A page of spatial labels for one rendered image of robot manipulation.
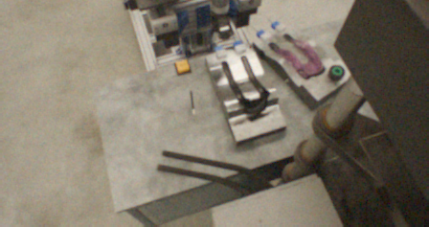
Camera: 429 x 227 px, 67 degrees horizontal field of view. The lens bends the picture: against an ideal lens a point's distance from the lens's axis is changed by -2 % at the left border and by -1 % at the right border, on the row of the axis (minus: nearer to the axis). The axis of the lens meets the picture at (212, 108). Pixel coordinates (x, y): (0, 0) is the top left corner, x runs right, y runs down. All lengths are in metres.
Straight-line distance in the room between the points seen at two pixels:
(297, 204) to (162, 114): 1.02
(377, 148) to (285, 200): 0.26
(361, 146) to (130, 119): 1.18
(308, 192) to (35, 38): 2.96
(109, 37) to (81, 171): 1.24
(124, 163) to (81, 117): 1.20
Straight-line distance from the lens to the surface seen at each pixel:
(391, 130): 0.62
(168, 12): 1.88
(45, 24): 3.53
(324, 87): 1.73
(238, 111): 1.59
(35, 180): 2.75
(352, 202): 1.14
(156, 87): 1.81
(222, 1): 1.48
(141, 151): 1.67
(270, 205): 0.88
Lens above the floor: 2.33
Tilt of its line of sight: 63 degrees down
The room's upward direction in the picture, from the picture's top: 2 degrees counter-clockwise
